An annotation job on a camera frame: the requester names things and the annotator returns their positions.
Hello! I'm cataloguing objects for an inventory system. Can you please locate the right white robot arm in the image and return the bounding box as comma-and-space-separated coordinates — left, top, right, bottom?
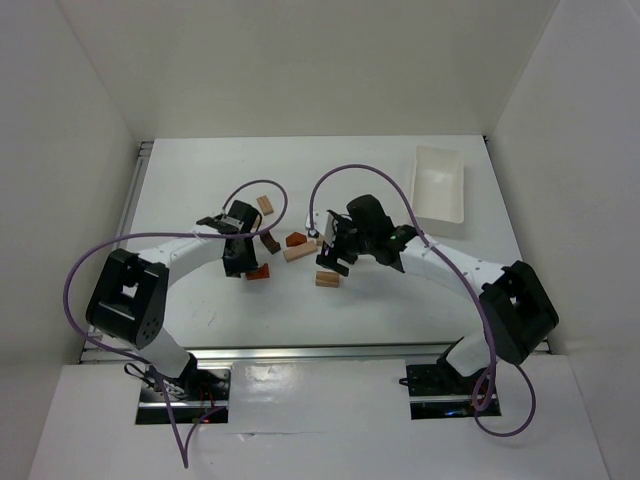
316, 194, 559, 393

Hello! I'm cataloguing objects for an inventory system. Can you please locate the reddish brown wedge block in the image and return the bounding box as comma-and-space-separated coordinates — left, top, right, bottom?
285, 232, 307, 248

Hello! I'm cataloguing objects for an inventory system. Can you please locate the orange arch block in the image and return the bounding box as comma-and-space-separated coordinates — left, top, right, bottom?
245, 263, 270, 281

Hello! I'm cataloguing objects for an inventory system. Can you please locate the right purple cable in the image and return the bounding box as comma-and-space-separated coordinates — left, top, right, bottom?
308, 163, 536, 440

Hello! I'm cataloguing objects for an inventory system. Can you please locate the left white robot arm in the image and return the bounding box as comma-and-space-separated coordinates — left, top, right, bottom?
86, 200, 262, 396

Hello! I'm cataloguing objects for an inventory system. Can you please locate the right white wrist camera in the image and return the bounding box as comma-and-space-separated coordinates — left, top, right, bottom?
305, 210, 335, 248

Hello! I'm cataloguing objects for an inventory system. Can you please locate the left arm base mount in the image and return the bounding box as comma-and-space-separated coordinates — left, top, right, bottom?
124, 363, 231, 425

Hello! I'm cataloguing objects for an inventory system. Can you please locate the striped light wood block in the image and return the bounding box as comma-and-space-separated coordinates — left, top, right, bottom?
315, 271, 341, 288

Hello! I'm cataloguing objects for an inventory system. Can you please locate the light wood block far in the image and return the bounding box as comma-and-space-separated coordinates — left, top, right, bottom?
256, 195, 274, 216

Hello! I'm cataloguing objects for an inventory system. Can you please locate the aluminium left rail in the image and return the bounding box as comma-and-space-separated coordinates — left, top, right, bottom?
116, 140, 154, 237

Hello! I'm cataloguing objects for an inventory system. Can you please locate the aluminium rail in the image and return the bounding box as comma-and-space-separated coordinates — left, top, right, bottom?
190, 343, 449, 362
116, 140, 154, 237

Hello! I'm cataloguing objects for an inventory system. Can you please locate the long light wood block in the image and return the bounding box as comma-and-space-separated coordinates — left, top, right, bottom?
283, 241, 318, 263

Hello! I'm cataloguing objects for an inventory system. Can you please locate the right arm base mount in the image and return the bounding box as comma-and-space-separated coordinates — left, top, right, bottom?
398, 364, 480, 420

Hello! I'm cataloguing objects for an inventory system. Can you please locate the white plastic bin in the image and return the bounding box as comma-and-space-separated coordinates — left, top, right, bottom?
410, 146, 465, 237

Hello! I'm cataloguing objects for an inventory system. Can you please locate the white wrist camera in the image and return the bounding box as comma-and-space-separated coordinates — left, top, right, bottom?
213, 213, 243, 230
305, 210, 335, 248

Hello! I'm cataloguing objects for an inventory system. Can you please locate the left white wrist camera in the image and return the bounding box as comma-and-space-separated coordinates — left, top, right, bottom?
213, 213, 243, 230

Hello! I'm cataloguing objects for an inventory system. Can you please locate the dark brown notched block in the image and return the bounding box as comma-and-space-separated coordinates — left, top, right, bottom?
260, 232, 281, 255

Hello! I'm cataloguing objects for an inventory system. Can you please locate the aluminium front rail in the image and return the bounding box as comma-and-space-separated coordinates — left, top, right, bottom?
190, 343, 449, 362

